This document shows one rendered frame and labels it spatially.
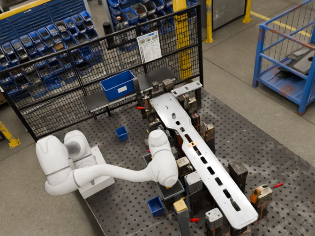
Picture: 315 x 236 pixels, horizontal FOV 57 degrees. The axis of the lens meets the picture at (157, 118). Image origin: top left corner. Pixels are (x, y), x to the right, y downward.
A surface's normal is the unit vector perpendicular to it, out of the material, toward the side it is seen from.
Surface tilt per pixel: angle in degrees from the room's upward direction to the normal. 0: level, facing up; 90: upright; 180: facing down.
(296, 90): 0
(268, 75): 0
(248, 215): 0
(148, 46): 90
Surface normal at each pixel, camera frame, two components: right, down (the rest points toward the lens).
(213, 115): -0.15, -0.70
